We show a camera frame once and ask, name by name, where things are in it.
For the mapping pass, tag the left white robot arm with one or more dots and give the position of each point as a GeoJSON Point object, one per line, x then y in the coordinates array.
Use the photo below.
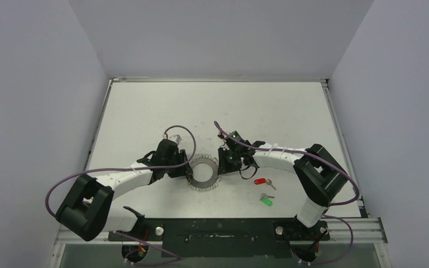
{"type": "Point", "coordinates": [85, 209]}

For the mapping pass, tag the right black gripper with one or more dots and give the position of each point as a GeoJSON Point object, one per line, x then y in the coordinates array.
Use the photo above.
{"type": "Point", "coordinates": [225, 162]}

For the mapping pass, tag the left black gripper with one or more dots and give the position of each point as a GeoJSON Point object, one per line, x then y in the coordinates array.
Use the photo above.
{"type": "Point", "coordinates": [184, 170]}

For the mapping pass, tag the key with red tag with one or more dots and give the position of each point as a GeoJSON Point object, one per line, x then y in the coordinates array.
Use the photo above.
{"type": "Point", "coordinates": [264, 181]}

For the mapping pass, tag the silver keyring disc with rings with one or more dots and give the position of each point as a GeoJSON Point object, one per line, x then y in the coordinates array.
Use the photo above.
{"type": "Point", "coordinates": [204, 177]}

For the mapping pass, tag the aluminium frame rail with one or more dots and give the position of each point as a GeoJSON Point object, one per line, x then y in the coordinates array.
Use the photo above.
{"type": "Point", "coordinates": [365, 230]}

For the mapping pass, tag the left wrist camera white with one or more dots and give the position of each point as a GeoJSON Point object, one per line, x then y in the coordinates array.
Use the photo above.
{"type": "Point", "coordinates": [175, 138]}

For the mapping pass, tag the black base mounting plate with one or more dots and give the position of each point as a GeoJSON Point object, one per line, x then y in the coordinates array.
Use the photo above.
{"type": "Point", "coordinates": [226, 237]}

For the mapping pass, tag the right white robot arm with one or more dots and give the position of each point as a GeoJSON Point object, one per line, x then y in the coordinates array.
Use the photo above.
{"type": "Point", "coordinates": [319, 173]}

